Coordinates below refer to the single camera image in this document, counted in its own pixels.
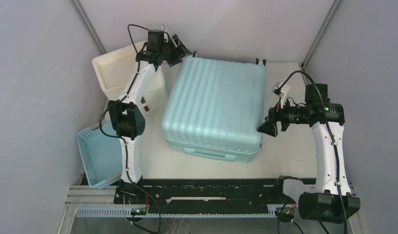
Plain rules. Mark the white three-drawer storage cabinet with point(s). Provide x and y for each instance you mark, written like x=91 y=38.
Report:
x=115 y=71

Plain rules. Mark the light blue hard-shell suitcase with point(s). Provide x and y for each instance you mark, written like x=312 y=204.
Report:
x=215 y=108

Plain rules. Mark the light blue perforated plastic basket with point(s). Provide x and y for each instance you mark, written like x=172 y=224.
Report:
x=101 y=157

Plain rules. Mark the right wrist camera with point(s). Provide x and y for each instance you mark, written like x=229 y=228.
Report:
x=282 y=91

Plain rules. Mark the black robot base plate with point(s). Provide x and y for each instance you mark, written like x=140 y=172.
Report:
x=203 y=196

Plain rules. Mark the aluminium frame rails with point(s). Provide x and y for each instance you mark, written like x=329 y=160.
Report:
x=83 y=201

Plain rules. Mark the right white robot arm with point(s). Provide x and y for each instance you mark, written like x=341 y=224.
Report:
x=331 y=199

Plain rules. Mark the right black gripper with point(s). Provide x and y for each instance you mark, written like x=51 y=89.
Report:
x=276 y=113

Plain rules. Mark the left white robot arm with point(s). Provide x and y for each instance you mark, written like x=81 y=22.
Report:
x=125 y=113

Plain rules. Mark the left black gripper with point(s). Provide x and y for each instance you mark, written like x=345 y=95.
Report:
x=180 y=50

